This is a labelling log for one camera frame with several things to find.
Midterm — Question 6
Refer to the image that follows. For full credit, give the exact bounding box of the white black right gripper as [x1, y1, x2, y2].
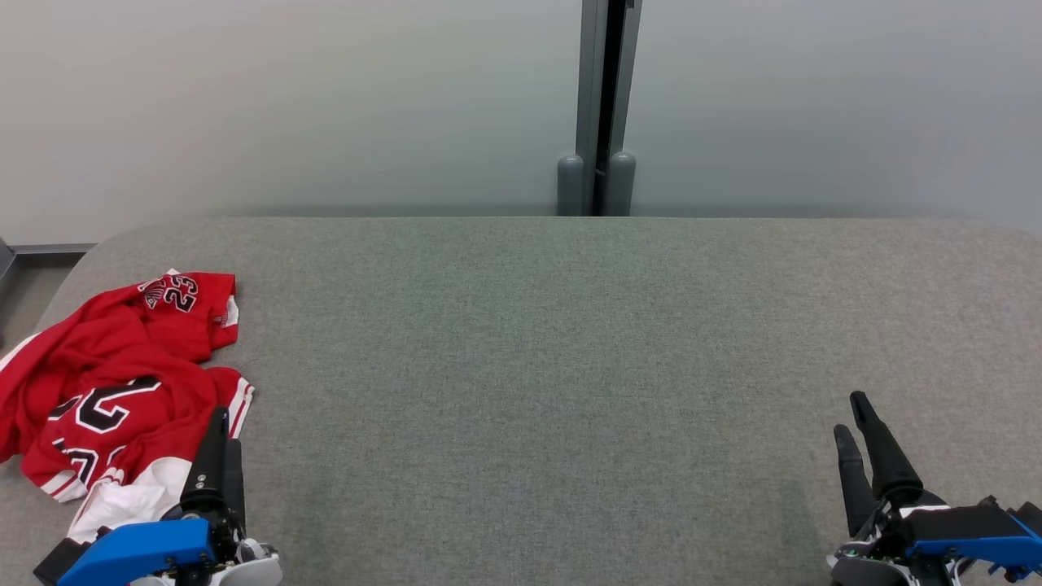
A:
[826, 392, 953, 586]

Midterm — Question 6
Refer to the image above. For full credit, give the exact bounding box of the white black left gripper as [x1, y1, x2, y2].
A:
[134, 407, 282, 586]

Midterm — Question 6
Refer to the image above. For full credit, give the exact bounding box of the red basketball jersey number 23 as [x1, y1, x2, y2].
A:
[20, 366, 255, 544]

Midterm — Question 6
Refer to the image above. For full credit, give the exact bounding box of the red basketball shorts white stripe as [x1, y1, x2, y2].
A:
[0, 271, 239, 465]

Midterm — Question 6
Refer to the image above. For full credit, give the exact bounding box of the grey metal partition post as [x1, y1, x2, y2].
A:
[576, 0, 644, 216]

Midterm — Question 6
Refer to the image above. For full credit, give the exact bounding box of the grey cylindrical post foot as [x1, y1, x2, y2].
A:
[606, 152, 637, 216]
[557, 155, 585, 216]

